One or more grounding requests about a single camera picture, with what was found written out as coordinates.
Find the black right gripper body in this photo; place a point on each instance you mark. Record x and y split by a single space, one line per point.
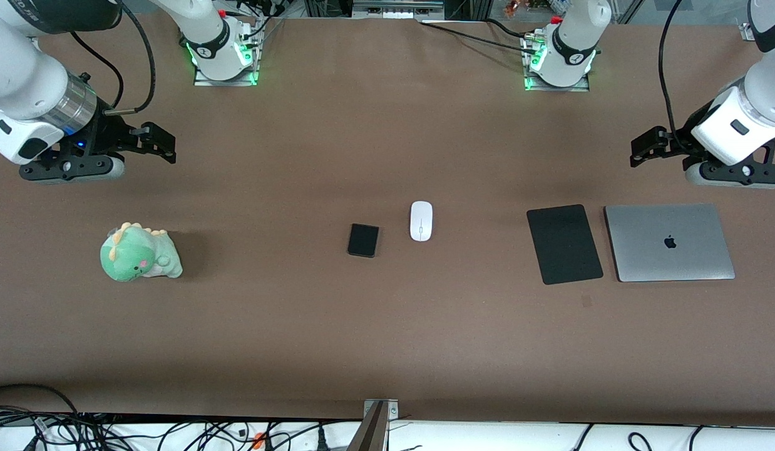
109 136

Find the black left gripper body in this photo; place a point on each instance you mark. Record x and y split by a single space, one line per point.
683 142

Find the white computer mouse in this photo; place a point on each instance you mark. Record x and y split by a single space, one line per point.
420 220

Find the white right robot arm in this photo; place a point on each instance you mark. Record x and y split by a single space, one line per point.
18 69

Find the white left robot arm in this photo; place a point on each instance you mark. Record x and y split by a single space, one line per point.
763 94

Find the black mouse pad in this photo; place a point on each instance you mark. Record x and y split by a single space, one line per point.
564 244

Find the grey apple laptop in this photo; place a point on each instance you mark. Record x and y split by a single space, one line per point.
669 243

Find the green dinosaur plush toy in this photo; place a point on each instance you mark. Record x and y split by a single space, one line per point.
137 257

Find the black smartphone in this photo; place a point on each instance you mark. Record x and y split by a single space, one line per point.
363 240

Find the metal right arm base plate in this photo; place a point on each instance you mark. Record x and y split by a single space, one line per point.
225 81

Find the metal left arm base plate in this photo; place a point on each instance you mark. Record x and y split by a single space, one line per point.
556 86

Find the aluminium frame rail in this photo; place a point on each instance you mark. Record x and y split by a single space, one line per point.
394 9

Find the metal camera post bracket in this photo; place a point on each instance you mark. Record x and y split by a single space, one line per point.
376 426

